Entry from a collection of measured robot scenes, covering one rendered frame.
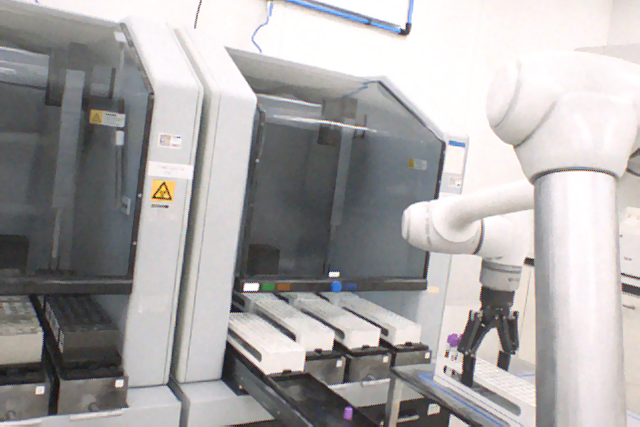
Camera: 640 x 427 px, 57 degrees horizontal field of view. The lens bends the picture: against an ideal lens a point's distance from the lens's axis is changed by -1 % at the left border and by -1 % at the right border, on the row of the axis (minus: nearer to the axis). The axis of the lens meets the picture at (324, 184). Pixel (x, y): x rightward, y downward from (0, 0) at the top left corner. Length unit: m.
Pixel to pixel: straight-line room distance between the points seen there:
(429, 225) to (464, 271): 2.31
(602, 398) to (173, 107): 1.01
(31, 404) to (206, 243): 0.48
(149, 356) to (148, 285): 0.17
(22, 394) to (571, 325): 1.00
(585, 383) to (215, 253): 0.93
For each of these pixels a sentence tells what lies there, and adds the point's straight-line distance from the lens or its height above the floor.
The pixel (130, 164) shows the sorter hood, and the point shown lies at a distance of 1.33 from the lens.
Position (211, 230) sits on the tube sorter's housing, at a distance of 1.42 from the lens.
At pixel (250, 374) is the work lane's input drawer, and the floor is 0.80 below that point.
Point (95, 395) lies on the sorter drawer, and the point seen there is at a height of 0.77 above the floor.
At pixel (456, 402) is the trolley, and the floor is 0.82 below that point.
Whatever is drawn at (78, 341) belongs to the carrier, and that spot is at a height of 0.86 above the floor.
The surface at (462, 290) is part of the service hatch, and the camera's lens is 3.60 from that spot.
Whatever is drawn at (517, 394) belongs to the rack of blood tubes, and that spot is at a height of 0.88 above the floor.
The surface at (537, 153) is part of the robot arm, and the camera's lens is 0.80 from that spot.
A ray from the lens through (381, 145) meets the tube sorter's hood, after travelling 1.62.
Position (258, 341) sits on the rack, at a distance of 1.46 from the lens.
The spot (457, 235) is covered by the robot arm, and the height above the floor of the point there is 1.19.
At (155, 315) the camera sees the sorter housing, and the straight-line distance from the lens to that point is 1.43.
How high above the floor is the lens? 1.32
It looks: 3 degrees down
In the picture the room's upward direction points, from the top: 8 degrees clockwise
